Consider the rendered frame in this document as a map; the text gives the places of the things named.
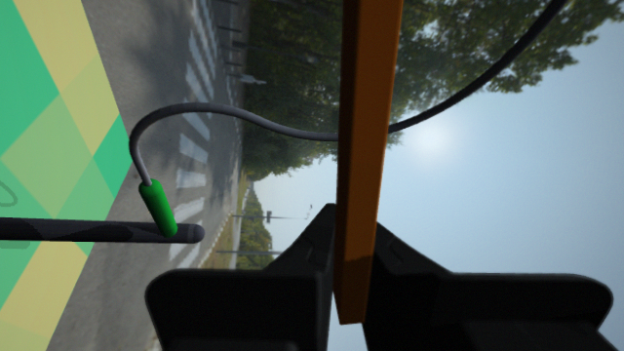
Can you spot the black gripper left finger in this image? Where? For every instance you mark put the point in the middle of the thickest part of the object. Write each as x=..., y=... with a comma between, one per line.
x=289, y=300

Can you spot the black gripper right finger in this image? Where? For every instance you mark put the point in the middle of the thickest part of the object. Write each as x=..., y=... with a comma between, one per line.
x=412, y=300

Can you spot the orange-brown handle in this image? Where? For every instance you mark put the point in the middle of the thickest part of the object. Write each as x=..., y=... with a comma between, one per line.
x=370, y=33

